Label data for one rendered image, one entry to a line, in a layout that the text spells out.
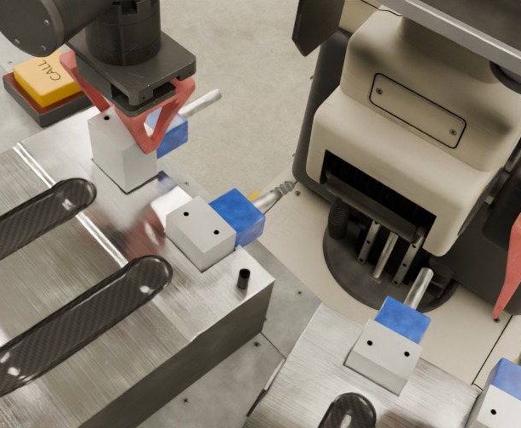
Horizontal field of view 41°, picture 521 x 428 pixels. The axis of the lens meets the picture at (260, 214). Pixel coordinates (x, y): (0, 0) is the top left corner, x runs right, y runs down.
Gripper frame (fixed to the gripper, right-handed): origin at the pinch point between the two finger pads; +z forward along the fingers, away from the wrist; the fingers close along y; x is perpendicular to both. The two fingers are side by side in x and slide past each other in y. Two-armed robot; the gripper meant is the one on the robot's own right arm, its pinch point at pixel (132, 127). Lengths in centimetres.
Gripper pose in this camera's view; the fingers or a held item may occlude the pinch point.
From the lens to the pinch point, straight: 62.9
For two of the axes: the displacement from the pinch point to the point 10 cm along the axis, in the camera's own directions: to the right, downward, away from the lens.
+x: 7.1, -5.1, 4.8
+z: -0.8, 6.3, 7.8
